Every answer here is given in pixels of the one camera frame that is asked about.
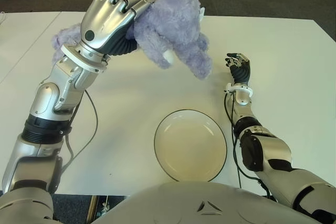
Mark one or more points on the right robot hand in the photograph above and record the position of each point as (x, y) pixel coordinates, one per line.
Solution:
(240, 73)

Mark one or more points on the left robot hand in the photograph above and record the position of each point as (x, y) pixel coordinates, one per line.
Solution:
(105, 24)

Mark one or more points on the purple plush doll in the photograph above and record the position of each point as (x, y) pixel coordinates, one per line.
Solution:
(173, 24)

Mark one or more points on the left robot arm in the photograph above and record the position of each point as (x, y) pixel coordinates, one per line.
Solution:
(44, 119)

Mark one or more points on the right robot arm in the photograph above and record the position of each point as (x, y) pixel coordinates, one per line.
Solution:
(273, 153)

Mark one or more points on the white plate with black rim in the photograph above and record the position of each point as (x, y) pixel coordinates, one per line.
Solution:
(190, 150)

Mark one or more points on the grey robot torso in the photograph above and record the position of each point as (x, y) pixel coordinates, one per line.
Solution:
(204, 205)

